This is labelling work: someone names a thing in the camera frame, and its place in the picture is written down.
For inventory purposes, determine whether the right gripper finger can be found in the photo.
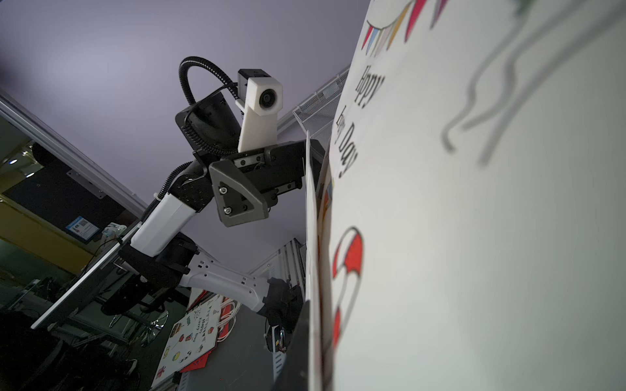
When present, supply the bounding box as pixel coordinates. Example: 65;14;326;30
272;301;311;391

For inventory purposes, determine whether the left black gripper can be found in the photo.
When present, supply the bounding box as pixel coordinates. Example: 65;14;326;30
208;139;325;227

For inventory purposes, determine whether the white paper bag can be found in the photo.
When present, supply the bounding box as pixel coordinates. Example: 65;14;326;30
314;1;625;390

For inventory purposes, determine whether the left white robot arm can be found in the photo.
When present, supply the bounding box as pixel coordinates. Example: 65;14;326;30
120;140;307;332

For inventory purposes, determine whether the flat paper bags stack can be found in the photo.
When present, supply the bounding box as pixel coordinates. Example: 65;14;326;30
151;295;223;389

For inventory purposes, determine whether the white wire basket on left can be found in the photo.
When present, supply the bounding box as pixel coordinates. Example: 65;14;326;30
278;67;350;148

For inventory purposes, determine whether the left black corrugated cable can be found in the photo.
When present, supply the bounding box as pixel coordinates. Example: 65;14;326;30
178;55;241;107

